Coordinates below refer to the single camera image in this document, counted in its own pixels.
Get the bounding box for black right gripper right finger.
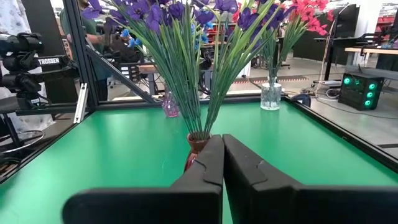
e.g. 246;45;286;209
222;133;398;224

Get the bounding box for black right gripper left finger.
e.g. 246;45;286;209
61;134;225;224

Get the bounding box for pink glass vase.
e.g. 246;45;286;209
160;88;181;118

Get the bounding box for purple artificial flower bunch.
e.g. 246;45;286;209
198;0;280;141
82;0;206;141
133;0;240;141

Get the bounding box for red glass vase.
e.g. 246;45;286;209
183;132;214;172

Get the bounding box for clear glass vase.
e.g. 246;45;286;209
260;76;283;111

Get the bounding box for green table mat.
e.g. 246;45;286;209
0;101;398;224

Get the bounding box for black computer green lights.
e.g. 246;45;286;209
338;70;385;112

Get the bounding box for wooden desk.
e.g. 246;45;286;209
344;45;398;68

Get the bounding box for black monitor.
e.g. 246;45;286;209
292;2;361;63

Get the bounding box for person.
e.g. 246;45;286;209
59;0;114;100

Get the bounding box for black stool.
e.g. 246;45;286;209
0;95;47;156

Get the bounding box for silver metal bracket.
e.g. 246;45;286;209
73;82;90;124

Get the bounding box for black aluminium table frame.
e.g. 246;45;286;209
0;0;398;184

